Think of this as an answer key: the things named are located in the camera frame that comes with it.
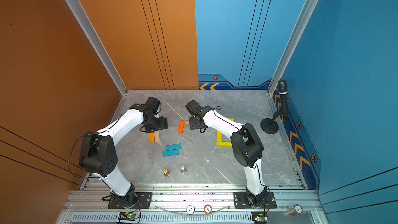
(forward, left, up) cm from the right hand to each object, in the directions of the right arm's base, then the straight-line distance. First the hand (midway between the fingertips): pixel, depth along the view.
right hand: (196, 125), depth 93 cm
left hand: (-2, +19, +1) cm, 19 cm away
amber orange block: (-6, +28, -5) cm, 29 cm away
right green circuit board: (-44, -31, -10) cm, 55 cm away
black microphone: (+6, -46, +22) cm, 51 cm away
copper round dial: (-42, -7, -7) cm, 43 cm away
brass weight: (-27, +14, -4) cm, 31 cm away
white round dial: (-42, +1, -7) cm, 42 cm away
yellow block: (-4, -14, -6) cm, 16 cm away
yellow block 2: (-10, -17, -7) cm, 20 cm away
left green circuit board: (-45, +30, -8) cm, 54 cm away
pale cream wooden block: (-5, +25, -5) cm, 26 cm away
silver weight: (-25, +6, -4) cm, 26 cm away
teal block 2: (-15, +15, -7) cm, 22 cm away
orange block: (+3, +10, -6) cm, 12 cm away
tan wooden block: (+5, +6, -5) cm, 10 cm away
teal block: (-11, +11, -7) cm, 17 cm away
